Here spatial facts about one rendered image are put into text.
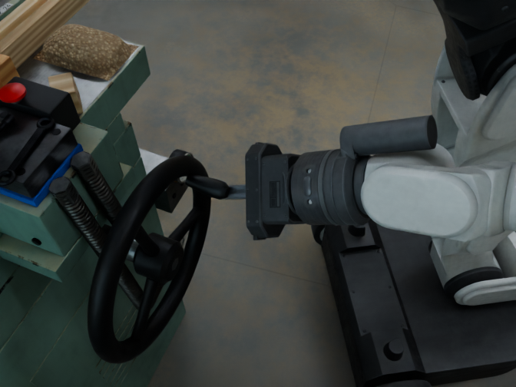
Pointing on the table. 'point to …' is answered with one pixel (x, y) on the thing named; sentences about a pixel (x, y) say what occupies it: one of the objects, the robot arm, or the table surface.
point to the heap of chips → (86, 51)
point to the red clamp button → (12, 92)
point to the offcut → (63, 81)
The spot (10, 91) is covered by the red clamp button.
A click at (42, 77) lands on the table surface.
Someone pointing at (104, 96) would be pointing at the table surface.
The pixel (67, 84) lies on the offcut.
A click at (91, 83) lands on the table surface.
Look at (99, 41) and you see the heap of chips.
